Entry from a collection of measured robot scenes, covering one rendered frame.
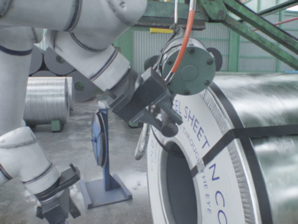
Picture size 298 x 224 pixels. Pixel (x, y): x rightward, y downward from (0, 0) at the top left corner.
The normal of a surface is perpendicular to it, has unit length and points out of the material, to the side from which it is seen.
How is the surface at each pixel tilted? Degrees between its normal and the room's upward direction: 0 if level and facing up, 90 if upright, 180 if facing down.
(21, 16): 147
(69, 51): 130
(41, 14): 137
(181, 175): 81
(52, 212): 96
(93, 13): 121
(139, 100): 115
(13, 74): 125
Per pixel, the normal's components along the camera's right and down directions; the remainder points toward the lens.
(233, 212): -0.97, 0.04
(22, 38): 0.58, 0.67
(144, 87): 0.01, 0.56
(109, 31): 0.26, 0.96
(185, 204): 0.17, -0.64
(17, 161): 0.53, 0.12
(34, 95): 0.24, -0.18
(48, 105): 0.25, 0.21
